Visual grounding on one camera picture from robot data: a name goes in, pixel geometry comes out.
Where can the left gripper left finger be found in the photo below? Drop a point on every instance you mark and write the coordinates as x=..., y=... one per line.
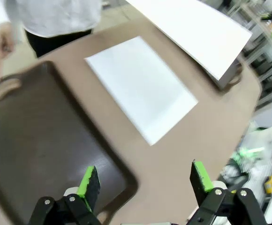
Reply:
x=89, y=187

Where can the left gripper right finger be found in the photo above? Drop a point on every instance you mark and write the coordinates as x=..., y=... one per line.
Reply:
x=201, y=185

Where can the white A4 paper sheet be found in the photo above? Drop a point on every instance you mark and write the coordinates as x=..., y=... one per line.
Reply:
x=140, y=89
x=192, y=28

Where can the person's right hand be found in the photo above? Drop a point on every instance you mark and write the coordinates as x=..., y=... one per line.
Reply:
x=0, y=42

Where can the yellow emergency stop box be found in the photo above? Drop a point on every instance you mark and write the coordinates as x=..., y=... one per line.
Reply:
x=270, y=184

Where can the person's black trousers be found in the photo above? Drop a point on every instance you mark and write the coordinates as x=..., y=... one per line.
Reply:
x=56, y=43

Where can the person's torso white shirt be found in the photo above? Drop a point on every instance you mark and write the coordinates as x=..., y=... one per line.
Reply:
x=56, y=16

